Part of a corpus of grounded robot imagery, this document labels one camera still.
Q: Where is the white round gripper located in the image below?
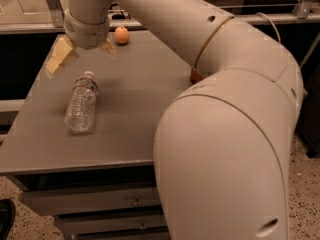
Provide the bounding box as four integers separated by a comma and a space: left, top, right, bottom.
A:
45, 10, 116, 78

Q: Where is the clear plastic water bottle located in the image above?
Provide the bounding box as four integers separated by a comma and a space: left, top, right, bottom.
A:
64, 71, 98, 134

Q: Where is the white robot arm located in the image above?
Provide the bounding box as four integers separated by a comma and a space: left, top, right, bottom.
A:
64, 0, 303, 240

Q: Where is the orange fruit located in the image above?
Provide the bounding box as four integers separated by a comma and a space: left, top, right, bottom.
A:
114, 26, 129, 45

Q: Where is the red cola can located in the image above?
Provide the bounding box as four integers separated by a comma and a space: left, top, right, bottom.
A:
190, 69, 204, 84

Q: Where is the grey drawer cabinet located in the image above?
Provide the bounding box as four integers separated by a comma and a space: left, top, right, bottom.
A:
0, 31, 190, 240

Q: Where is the top drawer with knob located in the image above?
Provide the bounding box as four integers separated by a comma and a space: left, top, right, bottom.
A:
21, 184, 160, 216

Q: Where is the drawer with knob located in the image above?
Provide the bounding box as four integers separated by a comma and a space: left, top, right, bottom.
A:
55, 214, 166, 234
21, 184, 160, 216

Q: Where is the black shoe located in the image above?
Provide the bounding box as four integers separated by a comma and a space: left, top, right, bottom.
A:
0, 199, 16, 240

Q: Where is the middle drawer with knob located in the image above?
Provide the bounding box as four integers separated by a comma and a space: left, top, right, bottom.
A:
55, 214, 166, 234

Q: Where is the bottom drawer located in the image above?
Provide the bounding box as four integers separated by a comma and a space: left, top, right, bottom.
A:
77, 227, 171, 240

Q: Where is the white cable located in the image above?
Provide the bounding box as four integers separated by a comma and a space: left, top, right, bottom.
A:
255, 12, 282, 44

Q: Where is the metal railing frame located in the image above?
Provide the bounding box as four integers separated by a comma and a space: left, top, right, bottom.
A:
0, 0, 320, 34

